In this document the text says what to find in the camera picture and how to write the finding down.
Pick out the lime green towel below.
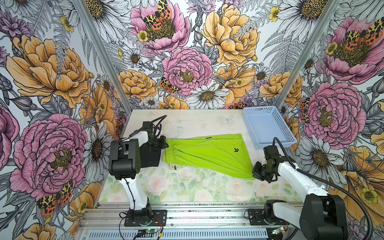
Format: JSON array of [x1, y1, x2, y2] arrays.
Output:
[[163, 134, 254, 180]]

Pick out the white vented cable duct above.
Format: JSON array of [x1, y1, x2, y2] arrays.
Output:
[[83, 228, 268, 240]]

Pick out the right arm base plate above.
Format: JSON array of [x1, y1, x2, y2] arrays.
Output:
[[244, 209, 286, 226]]

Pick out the aluminium rail frame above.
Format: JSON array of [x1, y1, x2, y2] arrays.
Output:
[[80, 202, 334, 232]]

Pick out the left aluminium corner post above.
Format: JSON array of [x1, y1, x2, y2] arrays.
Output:
[[74, 1, 133, 118]]

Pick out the light blue plastic basket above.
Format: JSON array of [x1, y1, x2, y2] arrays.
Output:
[[243, 106, 297, 150]]

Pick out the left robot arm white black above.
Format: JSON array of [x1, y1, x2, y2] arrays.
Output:
[[108, 119, 169, 227]]

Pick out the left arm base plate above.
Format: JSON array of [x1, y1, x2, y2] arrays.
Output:
[[124, 210, 168, 227]]

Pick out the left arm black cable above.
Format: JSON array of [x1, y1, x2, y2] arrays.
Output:
[[107, 115, 168, 211]]

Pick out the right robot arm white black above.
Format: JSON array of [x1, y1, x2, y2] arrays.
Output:
[[253, 146, 348, 240]]

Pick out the aluminium corner post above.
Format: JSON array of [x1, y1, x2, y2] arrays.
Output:
[[274, 0, 341, 108], [74, 1, 133, 118]]

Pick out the right aluminium corner post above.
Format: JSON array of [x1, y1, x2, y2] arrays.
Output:
[[274, 0, 341, 108]]

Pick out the black garment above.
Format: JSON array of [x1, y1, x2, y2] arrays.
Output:
[[115, 137, 163, 169]]

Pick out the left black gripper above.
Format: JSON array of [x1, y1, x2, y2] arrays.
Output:
[[143, 135, 168, 152]]

